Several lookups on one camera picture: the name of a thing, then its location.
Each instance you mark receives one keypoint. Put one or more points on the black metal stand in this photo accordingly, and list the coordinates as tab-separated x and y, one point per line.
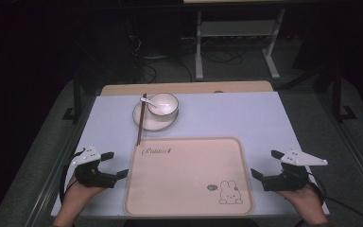
337	94
76	94

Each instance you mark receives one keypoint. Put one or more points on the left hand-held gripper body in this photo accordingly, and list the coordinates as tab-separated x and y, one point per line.
89	176

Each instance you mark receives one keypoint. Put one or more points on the person's right hand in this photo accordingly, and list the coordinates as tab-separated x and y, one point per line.
305	198

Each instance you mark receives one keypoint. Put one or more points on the white metal desk frame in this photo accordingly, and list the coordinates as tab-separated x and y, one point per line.
238	28

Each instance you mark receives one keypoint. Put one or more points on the grey metal frame rail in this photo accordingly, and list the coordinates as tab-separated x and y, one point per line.
53	176
353	151

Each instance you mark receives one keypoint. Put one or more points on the white dark-rimmed plate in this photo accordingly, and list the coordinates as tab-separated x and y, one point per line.
153	125

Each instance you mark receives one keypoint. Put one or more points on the dark brown chopstick pair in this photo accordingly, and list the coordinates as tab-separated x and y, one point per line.
141	123

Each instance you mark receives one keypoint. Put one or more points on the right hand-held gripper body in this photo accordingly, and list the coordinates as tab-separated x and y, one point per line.
285	181

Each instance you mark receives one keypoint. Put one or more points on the person's left hand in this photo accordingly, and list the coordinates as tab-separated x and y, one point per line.
75	197

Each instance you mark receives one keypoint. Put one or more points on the pale blue table cover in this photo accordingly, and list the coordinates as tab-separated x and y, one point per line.
233	119

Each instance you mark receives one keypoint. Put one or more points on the light wooden table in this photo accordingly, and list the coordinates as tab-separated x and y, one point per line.
186	87

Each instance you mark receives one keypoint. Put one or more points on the white ceramic spoon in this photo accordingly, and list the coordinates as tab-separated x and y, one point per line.
145	100

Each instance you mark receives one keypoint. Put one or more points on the pink rabbit print tray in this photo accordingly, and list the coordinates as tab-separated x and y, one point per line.
186	176

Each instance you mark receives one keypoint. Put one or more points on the white dark-rimmed bowl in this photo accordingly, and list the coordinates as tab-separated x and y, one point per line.
167	105

